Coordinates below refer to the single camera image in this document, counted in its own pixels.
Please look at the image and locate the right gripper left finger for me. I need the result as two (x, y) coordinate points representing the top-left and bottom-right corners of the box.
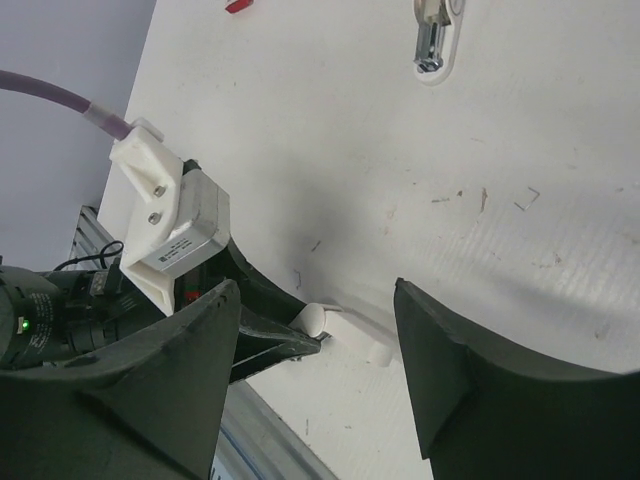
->
(1, 280), (241, 479)

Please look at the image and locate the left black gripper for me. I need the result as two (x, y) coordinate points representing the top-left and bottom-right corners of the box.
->
(169, 159), (321, 385)

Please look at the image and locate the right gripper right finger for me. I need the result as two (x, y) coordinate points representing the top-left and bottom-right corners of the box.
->
(393, 279), (639, 479)

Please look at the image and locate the white mini stapler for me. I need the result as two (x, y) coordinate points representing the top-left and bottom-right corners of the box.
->
(290, 303), (398, 367)

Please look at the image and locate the red white staple box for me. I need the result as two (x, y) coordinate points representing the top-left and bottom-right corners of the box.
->
(225, 0), (254, 15)

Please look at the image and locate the pink mini stapler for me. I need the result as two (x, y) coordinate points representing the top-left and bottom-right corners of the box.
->
(413, 0), (466, 87)

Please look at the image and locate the aluminium mounting rail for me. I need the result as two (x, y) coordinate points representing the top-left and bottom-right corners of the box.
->
(69, 203), (341, 480)

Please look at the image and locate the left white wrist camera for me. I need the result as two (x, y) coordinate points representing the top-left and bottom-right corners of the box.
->
(110, 118), (231, 316)

